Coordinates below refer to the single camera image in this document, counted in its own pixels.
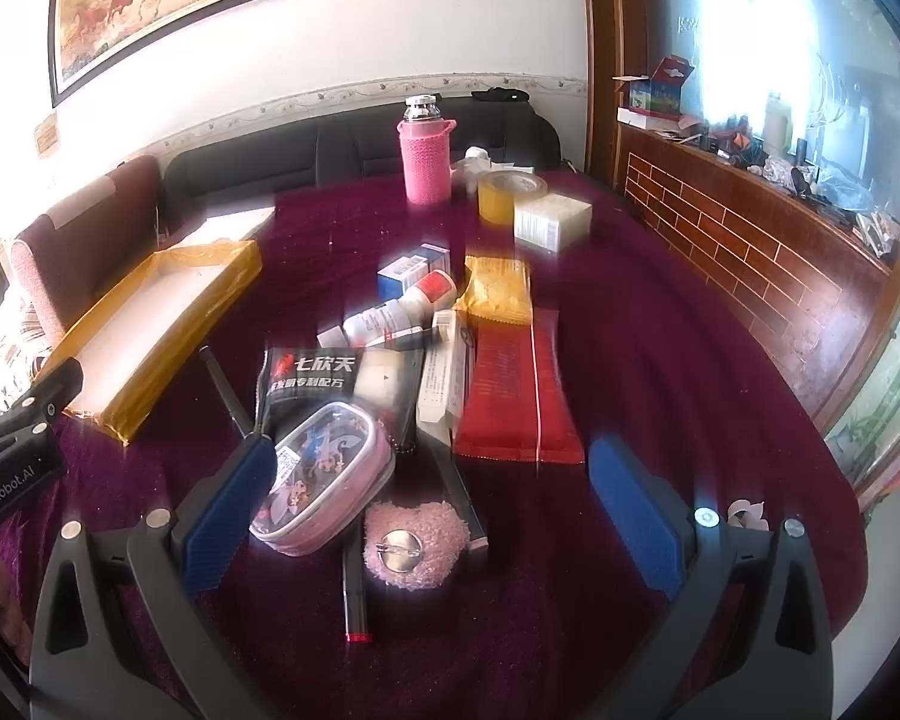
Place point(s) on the small wall plaque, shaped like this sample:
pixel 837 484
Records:
pixel 47 136

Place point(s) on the black sofa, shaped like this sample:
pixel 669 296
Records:
pixel 270 157

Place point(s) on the yellow tape roll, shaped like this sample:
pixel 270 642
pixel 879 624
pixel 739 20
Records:
pixel 510 199

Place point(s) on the black printed packet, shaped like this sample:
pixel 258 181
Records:
pixel 307 375

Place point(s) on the red-capped white bottle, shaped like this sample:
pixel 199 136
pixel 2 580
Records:
pixel 436 286

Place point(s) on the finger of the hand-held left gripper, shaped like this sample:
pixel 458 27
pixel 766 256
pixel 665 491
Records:
pixel 58 386

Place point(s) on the wooden window cabinet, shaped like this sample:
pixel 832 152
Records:
pixel 720 255

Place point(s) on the red and blue carton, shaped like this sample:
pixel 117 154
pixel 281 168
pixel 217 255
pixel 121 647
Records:
pixel 660 86

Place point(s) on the clear labelled bottle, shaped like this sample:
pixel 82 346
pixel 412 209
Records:
pixel 379 324

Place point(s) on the black pen with beige tip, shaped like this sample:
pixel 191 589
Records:
pixel 461 491

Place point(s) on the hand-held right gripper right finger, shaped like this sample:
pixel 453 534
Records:
pixel 637 521

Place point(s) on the yellow snack packet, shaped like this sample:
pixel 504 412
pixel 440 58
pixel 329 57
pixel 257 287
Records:
pixel 495 289

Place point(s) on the black object on sofa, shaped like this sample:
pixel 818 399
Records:
pixel 499 95

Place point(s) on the framed horse painting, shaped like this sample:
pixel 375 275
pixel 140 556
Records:
pixel 187 0

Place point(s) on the black pen with red end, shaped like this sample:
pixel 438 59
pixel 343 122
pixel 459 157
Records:
pixel 356 600

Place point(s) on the small white paper scrap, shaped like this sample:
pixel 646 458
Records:
pixel 746 514

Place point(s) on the pink fluffy badge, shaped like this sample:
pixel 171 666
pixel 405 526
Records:
pixel 420 544

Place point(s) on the blue and white medicine box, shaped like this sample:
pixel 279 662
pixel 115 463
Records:
pixel 401 274

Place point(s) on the white carton box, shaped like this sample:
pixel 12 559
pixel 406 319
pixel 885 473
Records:
pixel 551 221

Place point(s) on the yellow cardboard box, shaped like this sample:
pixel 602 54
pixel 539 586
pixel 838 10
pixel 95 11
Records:
pixel 157 330

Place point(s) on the brown upholstered chair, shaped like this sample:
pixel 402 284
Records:
pixel 82 240

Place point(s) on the plain black pen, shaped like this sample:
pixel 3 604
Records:
pixel 225 390

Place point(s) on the pink knit-sleeved flask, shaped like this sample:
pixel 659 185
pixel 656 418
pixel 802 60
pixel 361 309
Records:
pixel 426 157

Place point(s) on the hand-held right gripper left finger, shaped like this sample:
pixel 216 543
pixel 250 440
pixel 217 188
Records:
pixel 221 517

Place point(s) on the red foil packet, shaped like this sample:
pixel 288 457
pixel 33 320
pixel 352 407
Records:
pixel 514 390

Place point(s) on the cartoon print pencil case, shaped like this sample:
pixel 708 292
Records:
pixel 319 476

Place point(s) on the maroon tablecloth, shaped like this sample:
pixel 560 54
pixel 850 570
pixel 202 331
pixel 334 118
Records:
pixel 645 315

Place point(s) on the long white medicine box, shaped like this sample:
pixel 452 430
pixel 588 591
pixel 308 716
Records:
pixel 442 375

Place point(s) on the white paper booklet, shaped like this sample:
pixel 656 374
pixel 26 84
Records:
pixel 225 226

